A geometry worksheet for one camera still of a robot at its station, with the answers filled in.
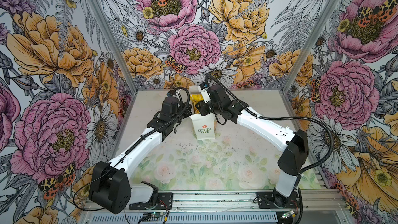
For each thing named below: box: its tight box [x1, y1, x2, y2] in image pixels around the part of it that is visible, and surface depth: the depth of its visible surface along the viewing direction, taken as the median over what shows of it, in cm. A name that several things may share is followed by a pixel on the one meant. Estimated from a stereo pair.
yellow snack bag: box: [189, 93, 204, 115], surface depth 77 cm
